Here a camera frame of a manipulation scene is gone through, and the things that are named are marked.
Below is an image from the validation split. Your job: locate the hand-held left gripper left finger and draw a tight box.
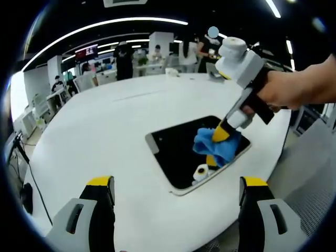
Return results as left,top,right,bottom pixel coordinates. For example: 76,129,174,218
46,175,116,252

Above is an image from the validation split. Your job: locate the dark grey object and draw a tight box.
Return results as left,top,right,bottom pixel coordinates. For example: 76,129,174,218
207,62,225,81

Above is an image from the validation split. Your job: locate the wall screen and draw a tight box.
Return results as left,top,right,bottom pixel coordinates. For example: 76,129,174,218
75,45,99,58

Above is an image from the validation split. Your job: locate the black cable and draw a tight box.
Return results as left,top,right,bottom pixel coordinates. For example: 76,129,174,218
15,146,54,227

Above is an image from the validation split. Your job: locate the curved ceiling light strip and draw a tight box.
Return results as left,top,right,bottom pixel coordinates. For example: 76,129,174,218
22,17,189,72

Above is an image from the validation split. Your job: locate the grey mesh chair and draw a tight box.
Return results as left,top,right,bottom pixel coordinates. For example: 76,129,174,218
267,122,336,238

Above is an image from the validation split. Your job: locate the black object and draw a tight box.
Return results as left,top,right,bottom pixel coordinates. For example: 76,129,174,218
20,183,34,215

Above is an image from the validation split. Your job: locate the blue cleaning cloth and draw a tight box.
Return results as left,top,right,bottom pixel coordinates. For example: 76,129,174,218
192,127,243,168

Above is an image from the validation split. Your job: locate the person's right hand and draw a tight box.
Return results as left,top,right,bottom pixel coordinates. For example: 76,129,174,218
258,67,306,111

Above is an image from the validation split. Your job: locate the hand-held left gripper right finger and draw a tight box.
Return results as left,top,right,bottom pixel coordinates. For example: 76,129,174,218
238,176,307,252

